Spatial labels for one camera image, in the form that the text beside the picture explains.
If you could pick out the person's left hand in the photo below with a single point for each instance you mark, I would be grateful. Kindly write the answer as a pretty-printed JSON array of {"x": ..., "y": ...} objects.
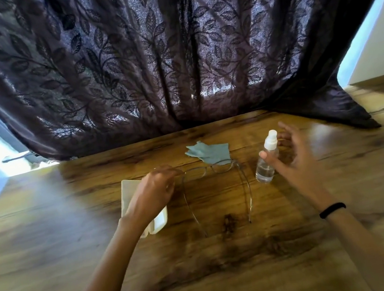
[{"x": 152, "y": 194}]

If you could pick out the person's right hand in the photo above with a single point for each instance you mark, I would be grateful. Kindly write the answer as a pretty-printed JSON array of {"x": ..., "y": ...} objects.
[{"x": 302, "y": 169}]

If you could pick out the person's left fingers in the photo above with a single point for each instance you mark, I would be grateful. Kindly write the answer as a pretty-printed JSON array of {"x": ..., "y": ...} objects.
[{"x": 169, "y": 174}]

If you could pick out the person's right thumb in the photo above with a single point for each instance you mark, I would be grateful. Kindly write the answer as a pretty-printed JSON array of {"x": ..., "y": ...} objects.
[{"x": 273, "y": 163}]

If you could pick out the thin-framed eyeglasses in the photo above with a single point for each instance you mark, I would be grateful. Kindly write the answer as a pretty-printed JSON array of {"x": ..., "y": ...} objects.
[{"x": 224, "y": 166}]

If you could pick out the person's left forearm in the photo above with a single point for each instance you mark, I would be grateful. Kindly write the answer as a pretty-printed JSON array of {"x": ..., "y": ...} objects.
[{"x": 102, "y": 287}]

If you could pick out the person's right forearm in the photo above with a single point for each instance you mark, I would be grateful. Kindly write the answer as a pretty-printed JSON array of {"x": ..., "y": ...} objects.
[{"x": 363, "y": 250}]

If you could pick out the clear spray bottle white cap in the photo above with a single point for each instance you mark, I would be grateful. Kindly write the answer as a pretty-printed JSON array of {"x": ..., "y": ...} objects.
[{"x": 265, "y": 172}]

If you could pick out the white eyeglasses case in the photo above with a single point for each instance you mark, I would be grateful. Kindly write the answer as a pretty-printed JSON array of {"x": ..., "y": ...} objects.
[{"x": 130, "y": 191}]

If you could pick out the blue microfibre cleaning cloth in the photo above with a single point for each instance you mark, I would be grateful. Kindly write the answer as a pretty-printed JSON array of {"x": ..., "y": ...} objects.
[{"x": 211, "y": 153}]

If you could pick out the black wristband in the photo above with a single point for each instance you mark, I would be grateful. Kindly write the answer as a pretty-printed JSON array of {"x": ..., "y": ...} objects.
[{"x": 332, "y": 210}]

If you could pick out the dark leaf-patterned curtain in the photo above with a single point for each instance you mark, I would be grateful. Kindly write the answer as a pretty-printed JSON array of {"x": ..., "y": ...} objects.
[{"x": 160, "y": 46}]

